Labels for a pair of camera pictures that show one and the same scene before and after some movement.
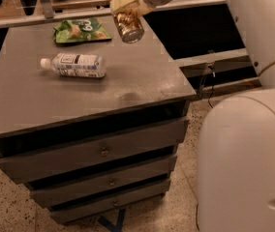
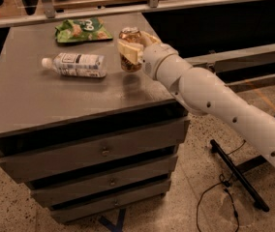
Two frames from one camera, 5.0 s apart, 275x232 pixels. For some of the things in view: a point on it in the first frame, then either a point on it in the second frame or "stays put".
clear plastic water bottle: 79,65 stays put
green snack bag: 76,30 stays put
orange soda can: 130,26 → 131,34
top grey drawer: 32,165 stays put
